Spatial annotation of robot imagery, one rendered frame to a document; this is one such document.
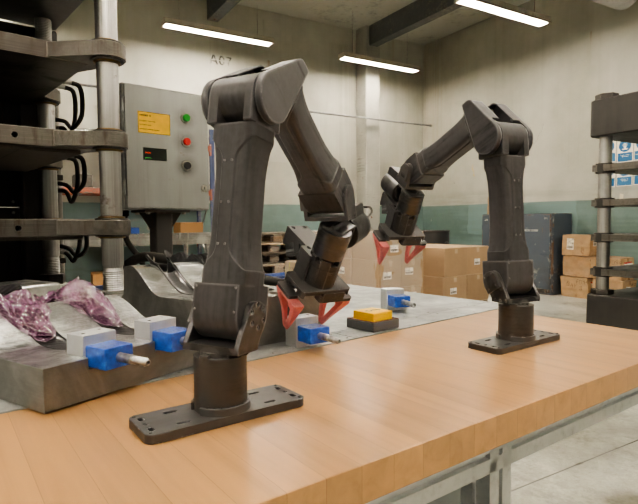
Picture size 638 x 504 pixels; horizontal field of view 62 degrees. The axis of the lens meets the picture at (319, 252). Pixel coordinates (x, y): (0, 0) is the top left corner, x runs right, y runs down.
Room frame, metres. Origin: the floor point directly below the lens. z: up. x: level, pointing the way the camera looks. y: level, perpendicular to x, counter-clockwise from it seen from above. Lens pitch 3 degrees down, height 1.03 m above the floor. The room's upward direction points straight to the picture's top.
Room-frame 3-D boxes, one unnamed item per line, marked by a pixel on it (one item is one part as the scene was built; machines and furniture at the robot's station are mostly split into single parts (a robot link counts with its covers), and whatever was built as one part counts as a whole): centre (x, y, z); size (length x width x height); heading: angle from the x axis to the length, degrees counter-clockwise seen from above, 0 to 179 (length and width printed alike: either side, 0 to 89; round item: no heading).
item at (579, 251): (6.83, -3.62, 0.42); 0.86 x 0.33 x 0.83; 31
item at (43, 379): (0.86, 0.47, 0.86); 0.50 x 0.26 x 0.11; 58
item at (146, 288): (1.16, 0.26, 0.87); 0.50 x 0.26 x 0.14; 41
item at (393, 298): (1.31, -0.20, 0.83); 0.13 x 0.05 x 0.05; 19
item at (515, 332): (0.97, -0.37, 0.84); 0.20 x 0.07 x 0.08; 126
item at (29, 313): (0.86, 0.46, 0.90); 0.26 x 0.18 x 0.08; 58
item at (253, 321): (0.63, 0.12, 0.90); 0.09 x 0.06 x 0.06; 62
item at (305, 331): (0.92, 0.00, 0.83); 0.13 x 0.05 x 0.05; 35
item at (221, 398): (0.62, 0.12, 0.84); 0.20 x 0.07 x 0.08; 126
